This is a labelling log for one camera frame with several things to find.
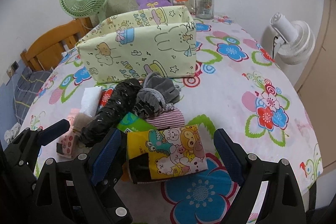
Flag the pink wet wipes pack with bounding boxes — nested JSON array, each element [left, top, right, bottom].
[[56, 109, 79, 159]]

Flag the beige stockings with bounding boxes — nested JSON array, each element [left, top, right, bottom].
[[72, 113, 93, 136]]

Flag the green tissue pack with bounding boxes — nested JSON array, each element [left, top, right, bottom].
[[117, 113, 157, 134]]

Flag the white cloth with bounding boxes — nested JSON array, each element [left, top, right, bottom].
[[80, 86, 102, 117]]

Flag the yellow cartoon tissue pack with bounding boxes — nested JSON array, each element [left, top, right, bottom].
[[127, 125, 208, 184]]

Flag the black roll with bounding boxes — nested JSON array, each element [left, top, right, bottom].
[[79, 79, 142, 147]]

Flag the grey drawstring pouch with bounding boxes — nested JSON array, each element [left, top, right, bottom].
[[133, 72, 181, 118]]

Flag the grey plaid bedding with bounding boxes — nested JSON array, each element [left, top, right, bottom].
[[13, 67, 52, 124]]

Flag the striped pink pouch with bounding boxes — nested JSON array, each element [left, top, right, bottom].
[[145, 107, 185, 128]]

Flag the wooden chair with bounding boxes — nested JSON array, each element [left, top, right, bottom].
[[21, 18, 92, 71]]

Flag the beige door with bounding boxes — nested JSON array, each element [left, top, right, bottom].
[[294, 0, 336, 169]]

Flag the yellow cartoon fabric storage box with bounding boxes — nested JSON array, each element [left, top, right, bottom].
[[76, 6, 197, 84]]

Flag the white standing fan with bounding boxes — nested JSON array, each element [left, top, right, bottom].
[[270, 12, 315, 65]]

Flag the glass mason jar mug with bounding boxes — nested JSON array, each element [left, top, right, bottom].
[[195, 0, 214, 19]]

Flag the cotton swab container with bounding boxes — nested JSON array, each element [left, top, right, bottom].
[[171, 0, 184, 6]]

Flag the wall power outlet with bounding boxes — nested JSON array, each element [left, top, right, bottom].
[[7, 61, 19, 78]]

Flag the black fan power cable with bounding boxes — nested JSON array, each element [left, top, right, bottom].
[[271, 35, 279, 59]]

